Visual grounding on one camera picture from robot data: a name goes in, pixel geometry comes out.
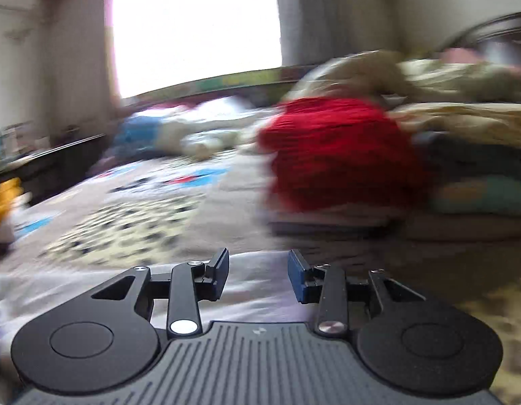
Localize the dark teal folded garment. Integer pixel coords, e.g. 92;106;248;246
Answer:
427;138;521;179

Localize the pale yellow folded garment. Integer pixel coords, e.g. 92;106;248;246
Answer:
391;103;521;153

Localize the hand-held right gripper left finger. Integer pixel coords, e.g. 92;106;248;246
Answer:
81;248;231;339

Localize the red knit sweater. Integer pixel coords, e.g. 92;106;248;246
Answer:
258;97;434;214

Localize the light green folded garment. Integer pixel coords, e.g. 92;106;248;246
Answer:
433;175;521;217

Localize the pink pillow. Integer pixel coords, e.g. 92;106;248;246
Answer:
440;46;486;67

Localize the white spotted plush pillow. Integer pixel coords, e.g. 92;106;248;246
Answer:
182;130;241;160

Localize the white comforter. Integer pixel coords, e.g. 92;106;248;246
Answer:
159;96;283;145

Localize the grey curtain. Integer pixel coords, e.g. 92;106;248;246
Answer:
275;0;396;69

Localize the cream yellow comforter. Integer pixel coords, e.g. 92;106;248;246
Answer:
286;50;521;107

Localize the dark wooden headboard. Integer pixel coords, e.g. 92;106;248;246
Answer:
438;10;521;68

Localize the blue pillow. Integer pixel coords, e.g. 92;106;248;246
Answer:
115;116;165;149

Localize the brown cartoon printed blanket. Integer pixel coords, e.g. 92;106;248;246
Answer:
0;147;521;405

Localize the window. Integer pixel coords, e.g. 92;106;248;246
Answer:
106;0;284;99

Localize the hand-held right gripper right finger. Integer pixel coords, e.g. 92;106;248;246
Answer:
287;249;434;339

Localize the yellow knit garment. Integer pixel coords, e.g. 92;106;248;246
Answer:
0;177;25;229

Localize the black desk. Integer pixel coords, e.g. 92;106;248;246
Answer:
3;133;108;203

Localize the white lavender-print garment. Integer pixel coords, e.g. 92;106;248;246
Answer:
0;251;318;389

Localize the colourful printed bed guard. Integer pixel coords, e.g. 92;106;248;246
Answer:
130;65;312;99

